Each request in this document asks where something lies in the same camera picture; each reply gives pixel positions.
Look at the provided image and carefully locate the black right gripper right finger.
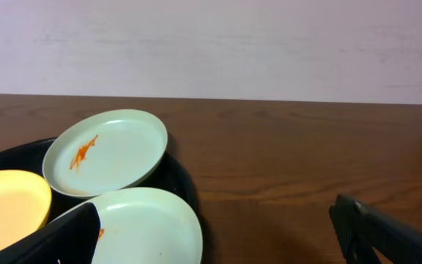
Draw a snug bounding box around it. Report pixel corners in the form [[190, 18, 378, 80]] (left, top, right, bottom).
[[329, 194, 422, 264]]

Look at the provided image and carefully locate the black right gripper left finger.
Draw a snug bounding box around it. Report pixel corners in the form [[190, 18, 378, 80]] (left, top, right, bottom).
[[0, 202, 100, 264]]

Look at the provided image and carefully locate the yellow plate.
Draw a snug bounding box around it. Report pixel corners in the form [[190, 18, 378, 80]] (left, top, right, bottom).
[[0, 169, 52, 251]]

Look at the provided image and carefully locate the green plate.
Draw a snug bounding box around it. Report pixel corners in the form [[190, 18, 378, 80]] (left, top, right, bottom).
[[42, 109, 169, 199], [51, 187, 204, 264]]

